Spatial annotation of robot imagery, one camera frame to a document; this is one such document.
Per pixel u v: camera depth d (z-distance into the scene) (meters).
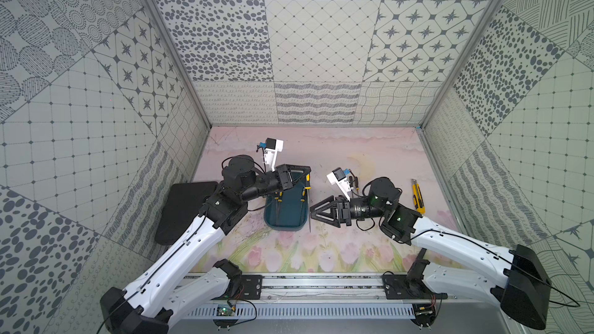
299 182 0.59
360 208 0.58
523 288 0.39
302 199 0.93
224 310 0.72
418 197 0.94
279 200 0.93
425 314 0.72
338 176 0.60
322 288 0.76
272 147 0.60
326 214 0.64
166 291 0.41
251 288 0.74
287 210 0.91
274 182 0.57
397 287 0.73
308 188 0.95
